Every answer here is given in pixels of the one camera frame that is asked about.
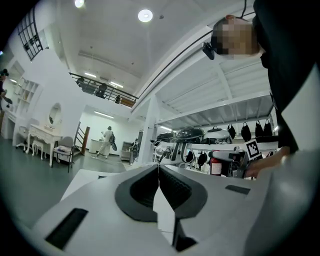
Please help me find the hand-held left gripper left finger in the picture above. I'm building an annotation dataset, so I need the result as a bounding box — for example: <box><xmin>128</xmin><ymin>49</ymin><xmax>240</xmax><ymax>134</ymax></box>
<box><xmin>114</xmin><ymin>164</ymin><xmax>160</xmax><ymax>224</ymax></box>

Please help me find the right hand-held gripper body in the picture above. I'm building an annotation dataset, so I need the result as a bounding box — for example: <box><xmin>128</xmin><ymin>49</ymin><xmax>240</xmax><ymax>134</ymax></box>
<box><xmin>228</xmin><ymin>140</ymin><xmax>263</xmax><ymax>179</ymax></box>

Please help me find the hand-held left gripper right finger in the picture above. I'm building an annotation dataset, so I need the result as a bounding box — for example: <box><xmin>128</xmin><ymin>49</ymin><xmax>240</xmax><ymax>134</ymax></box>
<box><xmin>159</xmin><ymin>164</ymin><xmax>208</xmax><ymax>219</ymax></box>

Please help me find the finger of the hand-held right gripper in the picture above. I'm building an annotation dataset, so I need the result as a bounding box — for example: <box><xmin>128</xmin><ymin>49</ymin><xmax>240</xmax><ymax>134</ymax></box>
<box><xmin>212</xmin><ymin>151</ymin><xmax>235</xmax><ymax>161</ymax></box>

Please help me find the small red object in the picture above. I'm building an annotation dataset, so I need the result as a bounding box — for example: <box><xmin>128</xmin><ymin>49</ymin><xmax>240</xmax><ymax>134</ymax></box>
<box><xmin>208</xmin><ymin>149</ymin><xmax>223</xmax><ymax>176</ymax></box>

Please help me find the person's right forearm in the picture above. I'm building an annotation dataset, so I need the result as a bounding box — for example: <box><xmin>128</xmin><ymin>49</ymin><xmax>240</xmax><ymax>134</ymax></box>
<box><xmin>261</xmin><ymin>146</ymin><xmax>291</xmax><ymax>173</ymax></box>

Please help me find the white shelving unit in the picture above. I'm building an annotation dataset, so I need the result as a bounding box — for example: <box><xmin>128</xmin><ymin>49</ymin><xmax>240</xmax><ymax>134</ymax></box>
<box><xmin>149</xmin><ymin>94</ymin><xmax>280</xmax><ymax>176</ymax></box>

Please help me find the person's right hand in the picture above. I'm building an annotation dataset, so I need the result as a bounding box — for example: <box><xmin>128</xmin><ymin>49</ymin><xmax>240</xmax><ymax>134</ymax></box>
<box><xmin>245</xmin><ymin>159</ymin><xmax>266</xmax><ymax>180</ymax></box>

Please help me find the row of hanging black bags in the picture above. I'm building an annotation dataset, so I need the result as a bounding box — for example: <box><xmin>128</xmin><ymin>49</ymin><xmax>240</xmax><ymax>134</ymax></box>
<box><xmin>184</xmin><ymin>119</ymin><xmax>273</xmax><ymax>166</ymax></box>

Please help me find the black helmet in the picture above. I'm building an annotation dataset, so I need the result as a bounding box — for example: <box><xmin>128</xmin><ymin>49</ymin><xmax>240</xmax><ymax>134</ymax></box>
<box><xmin>156</xmin><ymin>131</ymin><xmax>178</xmax><ymax>143</ymax></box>
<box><xmin>175</xmin><ymin>126</ymin><xmax>206</xmax><ymax>145</ymax></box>

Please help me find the grey shelf cart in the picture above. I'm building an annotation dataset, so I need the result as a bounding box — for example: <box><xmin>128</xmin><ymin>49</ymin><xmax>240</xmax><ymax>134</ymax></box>
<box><xmin>120</xmin><ymin>141</ymin><xmax>134</xmax><ymax>162</ymax></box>

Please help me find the white low cabinet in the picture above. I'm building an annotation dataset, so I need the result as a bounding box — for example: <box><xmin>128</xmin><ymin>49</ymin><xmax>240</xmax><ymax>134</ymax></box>
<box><xmin>89</xmin><ymin>138</ymin><xmax>105</xmax><ymax>155</ymax></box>

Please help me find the white folded cloth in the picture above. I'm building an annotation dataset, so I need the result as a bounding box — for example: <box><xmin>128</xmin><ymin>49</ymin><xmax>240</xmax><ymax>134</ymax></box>
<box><xmin>53</xmin><ymin>146</ymin><xmax>74</xmax><ymax>154</ymax></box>

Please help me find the grey padded chair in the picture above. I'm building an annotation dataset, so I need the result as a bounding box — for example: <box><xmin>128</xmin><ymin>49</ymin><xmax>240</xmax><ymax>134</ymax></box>
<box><xmin>51</xmin><ymin>136</ymin><xmax>76</xmax><ymax>174</ymax></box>

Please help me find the white stool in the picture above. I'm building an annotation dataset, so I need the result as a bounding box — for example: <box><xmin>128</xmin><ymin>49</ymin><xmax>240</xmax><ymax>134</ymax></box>
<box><xmin>31</xmin><ymin>139</ymin><xmax>47</xmax><ymax>160</ymax></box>

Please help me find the black mezzanine railing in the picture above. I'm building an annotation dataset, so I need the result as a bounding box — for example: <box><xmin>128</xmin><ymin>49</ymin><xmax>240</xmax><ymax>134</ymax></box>
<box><xmin>68</xmin><ymin>71</ymin><xmax>139</xmax><ymax>109</ymax></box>
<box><xmin>17</xmin><ymin>7</ymin><xmax>44</xmax><ymax>61</ymax></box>

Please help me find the white dressing table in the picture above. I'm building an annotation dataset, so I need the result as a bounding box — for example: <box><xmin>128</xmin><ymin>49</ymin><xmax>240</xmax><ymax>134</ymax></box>
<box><xmin>26</xmin><ymin>123</ymin><xmax>64</xmax><ymax>168</ymax></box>

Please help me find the white oval mirror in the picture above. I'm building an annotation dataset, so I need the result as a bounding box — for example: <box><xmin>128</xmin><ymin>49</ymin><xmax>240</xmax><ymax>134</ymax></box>
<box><xmin>48</xmin><ymin>102</ymin><xmax>63</xmax><ymax>126</ymax></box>

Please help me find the person's head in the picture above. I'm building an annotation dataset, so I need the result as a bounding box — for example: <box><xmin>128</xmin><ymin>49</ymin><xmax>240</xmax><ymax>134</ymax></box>
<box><xmin>212</xmin><ymin>14</ymin><xmax>261</xmax><ymax>60</ymax></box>

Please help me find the person's black shirt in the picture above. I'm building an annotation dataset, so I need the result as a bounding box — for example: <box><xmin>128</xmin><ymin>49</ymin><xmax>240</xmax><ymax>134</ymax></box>
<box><xmin>252</xmin><ymin>0</ymin><xmax>320</xmax><ymax>156</ymax></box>

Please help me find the white office chair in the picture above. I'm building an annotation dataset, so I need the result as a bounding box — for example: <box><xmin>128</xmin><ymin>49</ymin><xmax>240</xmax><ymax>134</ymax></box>
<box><xmin>14</xmin><ymin>118</ymin><xmax>33</xmax><ymax>151</ymax></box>

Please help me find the white desk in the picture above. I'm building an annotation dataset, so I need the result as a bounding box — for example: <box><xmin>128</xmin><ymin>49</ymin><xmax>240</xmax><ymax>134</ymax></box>
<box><xmin>1</xmin><ymin>109</ymin><xmax>21</xmax><ymax>140</ymax></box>

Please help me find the white cubby shelf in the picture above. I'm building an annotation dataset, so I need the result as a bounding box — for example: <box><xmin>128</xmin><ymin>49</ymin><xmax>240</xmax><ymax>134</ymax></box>
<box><xmin>14</xmin><ymin>79</ymin><xmax>41</xmax><ymax>116</ymax></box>

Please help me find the black staircase wooden post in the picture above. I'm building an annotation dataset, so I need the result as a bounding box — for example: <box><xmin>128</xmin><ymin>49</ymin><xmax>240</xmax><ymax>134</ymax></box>
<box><xmin>74</xmin><ymin>121</ymin><xmax>91</xmax><ymax>158</ymax></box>

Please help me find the black head-worn camera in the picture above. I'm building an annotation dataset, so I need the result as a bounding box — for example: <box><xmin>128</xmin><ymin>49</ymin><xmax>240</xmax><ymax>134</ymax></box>
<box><xmin>201</xmin><ymin>41</ymin><xmax>216</xmax><ymax>61</ymax></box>

